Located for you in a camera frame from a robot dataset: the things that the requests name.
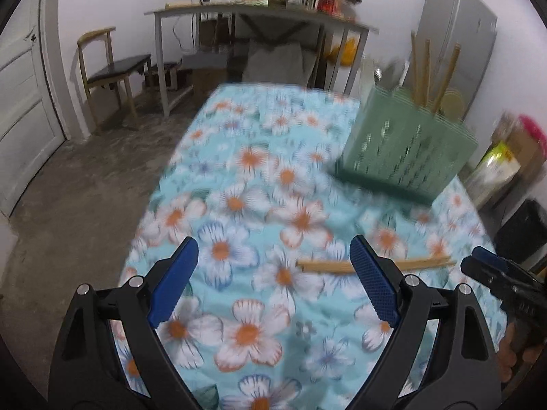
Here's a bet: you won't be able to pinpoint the wooden chair with dark seat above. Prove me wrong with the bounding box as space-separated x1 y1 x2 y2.
77 26 153 129

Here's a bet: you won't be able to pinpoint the small low stool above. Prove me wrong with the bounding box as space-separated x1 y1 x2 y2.
144 61 181 91

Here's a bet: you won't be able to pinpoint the white spoons in holder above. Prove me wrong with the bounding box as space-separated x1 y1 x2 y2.
440 87 466 119

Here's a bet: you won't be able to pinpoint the grey refrigerator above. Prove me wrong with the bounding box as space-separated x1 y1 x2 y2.
403 0 499 121

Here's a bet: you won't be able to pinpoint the bundle of bamboo chopsticks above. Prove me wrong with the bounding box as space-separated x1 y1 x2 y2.
409 30 463 114

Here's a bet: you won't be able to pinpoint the black bin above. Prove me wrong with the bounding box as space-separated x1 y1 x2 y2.
495 199 547 271

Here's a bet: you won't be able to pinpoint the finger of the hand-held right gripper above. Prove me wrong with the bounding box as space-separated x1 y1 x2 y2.
461 257 510 292
472 245 520 272

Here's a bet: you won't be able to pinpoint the pale plastic soup spoon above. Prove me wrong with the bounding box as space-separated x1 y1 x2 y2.
360 55 377 104

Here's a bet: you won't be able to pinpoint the floral blue tablecloth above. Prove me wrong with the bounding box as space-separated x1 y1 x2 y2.
109 83 509 410

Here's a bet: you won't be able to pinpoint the single tan bamboo chopstick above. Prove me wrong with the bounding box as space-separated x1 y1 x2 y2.
298 256 454 272
300 260 457 275

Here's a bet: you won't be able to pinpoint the grey sack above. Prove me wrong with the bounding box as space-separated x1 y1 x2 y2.
243 44 309 85

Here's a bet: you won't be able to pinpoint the brown cardboard box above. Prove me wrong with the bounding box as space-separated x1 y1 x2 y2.
191 67 228 100

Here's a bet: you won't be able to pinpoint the white panelled door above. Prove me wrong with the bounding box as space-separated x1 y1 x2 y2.
0 0 67 219

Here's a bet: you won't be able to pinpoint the yellow plastic bag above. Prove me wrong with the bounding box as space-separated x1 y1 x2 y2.
326 36 360 70

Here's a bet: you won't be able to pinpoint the green perforated utensil holder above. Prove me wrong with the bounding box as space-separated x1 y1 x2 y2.
335 83 478 206

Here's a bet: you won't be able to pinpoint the stainless steel utensil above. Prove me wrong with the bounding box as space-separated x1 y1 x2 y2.
376 61 405 91

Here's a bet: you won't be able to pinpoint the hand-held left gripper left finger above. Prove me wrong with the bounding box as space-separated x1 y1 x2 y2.
48 236 201 410

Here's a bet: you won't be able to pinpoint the person's right hand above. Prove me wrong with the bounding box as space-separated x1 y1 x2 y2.
498 322 546 384

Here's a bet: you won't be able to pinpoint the yellow green rice bag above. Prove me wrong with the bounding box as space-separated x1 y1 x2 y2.
465 140 523 206

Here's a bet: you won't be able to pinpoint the white-legged desk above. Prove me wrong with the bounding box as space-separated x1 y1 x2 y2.
144 0 379 119

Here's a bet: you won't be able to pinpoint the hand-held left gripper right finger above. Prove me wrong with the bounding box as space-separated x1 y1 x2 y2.
346 235 502 410

